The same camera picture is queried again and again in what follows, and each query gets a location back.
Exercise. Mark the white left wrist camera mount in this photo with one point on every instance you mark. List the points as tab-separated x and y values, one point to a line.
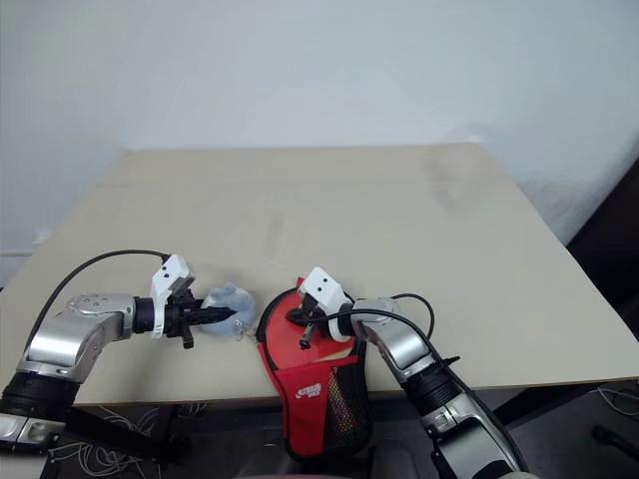
167	274

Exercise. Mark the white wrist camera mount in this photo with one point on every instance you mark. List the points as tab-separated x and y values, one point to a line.
167	274
322	284

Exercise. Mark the black floor object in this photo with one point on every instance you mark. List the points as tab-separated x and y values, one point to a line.
616	438

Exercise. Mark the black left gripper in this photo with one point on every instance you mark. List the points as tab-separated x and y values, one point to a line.
177	315

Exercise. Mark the red black paddle case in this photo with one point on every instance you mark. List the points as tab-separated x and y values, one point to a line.
309	399

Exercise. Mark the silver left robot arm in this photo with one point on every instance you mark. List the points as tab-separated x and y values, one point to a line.
75	334

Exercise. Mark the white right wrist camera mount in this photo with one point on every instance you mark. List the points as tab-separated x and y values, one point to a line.
322	284

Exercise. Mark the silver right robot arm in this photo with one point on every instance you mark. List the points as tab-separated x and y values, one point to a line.
449	414

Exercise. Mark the dark cabinet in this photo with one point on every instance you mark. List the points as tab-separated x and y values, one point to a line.
611	259

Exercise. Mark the black table leg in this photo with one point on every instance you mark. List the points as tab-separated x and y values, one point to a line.
544	401

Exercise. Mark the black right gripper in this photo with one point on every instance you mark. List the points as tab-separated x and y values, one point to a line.
314	313

